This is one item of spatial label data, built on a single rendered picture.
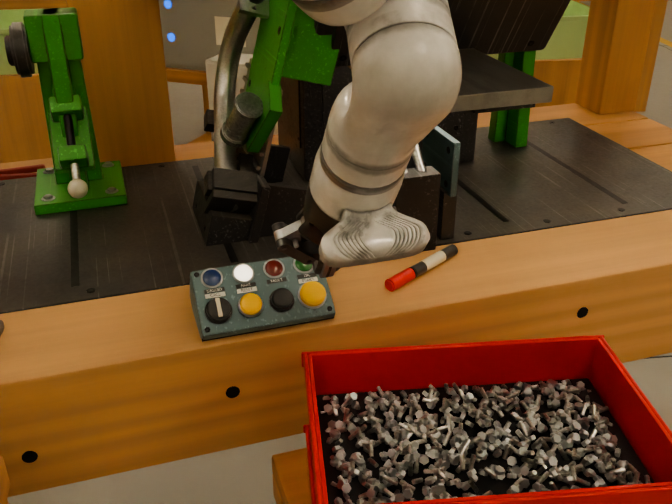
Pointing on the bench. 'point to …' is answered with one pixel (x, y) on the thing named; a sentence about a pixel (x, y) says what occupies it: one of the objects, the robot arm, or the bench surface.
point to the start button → (312, 293)
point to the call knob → (218, 309)
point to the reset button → (250, 304)
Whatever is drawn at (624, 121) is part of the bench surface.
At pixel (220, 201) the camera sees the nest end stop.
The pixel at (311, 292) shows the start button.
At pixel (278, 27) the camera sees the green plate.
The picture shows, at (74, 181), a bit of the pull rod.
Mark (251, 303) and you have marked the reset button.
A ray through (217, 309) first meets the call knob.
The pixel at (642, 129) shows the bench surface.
